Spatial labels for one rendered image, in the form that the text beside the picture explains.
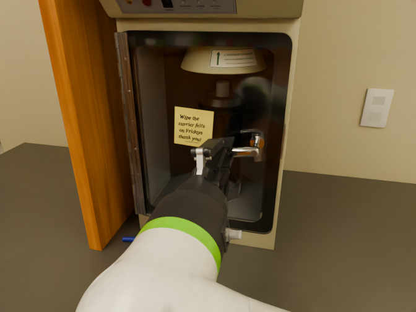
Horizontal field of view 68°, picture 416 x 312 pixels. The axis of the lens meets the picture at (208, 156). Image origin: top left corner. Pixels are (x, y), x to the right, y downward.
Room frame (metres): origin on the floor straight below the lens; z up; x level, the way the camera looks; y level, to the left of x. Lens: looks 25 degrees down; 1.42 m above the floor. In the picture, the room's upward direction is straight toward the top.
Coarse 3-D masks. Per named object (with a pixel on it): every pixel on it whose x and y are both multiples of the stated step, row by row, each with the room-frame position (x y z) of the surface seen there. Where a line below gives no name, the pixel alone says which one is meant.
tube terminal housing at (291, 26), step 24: (120, 24) 0.60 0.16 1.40; (144, 24) 0.59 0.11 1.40; (168, 24) 0.58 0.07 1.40; (192, 24) 0.57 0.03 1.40; (216, 24) 0.56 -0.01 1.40; (240, 24) 0.55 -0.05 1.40; (264, 24) 0.54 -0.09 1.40; (288, 24) 0.54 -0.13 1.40; (288, 96) 0.53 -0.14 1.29; (288, 120) 0.53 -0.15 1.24; (144, 216) 0.60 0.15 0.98; (240, 240) 0.55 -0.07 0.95; (264, 240) 0.54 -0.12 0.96
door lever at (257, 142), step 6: (252, 138) 0.53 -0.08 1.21; (258, 138) 0.53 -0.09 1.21; (252, 144) 0.53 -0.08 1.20; (258, 144) 0.51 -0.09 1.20; (234, 150) 0.49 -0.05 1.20; (240, 150) 0.49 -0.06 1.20; (246, 150) 0.49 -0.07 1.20; (252, 150) 0.48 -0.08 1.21; (258, 150) 0.48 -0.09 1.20; (228, 156) 0.49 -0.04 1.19; (234, 156) 0.49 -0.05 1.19; (240, 156) 0.49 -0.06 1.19; (246, 156) 0.49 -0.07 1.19; (252, 156) 0.48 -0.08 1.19
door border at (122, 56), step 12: (120, 36) 0.59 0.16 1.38; (120, 48) 0.59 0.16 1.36; (120, 60) 0.59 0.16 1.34; (120, 84) 0.59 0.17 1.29; (132, 96) 0.59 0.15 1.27; (132, 108) 0.59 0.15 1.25; (132, 120) 0.59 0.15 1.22; (132, 132) 0.59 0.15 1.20; (132, 144) 0.59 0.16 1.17; (132, 156) 0.59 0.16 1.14; (132, 180) 0.59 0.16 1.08; (144, 204) 0.59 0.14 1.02
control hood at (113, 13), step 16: (112, 0) 0.55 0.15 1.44; (240, 0) 0.50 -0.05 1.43; (256, 0) 0.50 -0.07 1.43; (272, 0) 0.49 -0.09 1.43; (288, 0) 0.49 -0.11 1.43; (112, 16) 0.58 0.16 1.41; (128, 16) 0.57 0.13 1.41; (144, 16) 0.56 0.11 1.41; (160, 16) 0.56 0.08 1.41; (176, 16) 0.55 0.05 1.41; (192, 16) 0.54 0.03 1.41; (208, 16) 0.54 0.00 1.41; (224, 16) 0.53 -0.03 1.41; (240, 16) 0.53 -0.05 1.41; (256, 16) 0.52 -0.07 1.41; (272, 16) 0.51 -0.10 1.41; (288, 16) 0.51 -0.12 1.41
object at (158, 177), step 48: (144, 48) 0.58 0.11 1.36; (192, 48) 0.56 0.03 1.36; (240, 48) 0.54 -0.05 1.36; (288, 48) 0.52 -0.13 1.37; (144, 96) 0.58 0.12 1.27; (192, 96) 0.56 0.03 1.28; (240, 96) 0.54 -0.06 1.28; (144, 144) 0.59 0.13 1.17; (240, 144) 0.54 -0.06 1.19; (144, 192) 0.59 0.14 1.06; (240, 192) 0.54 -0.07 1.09
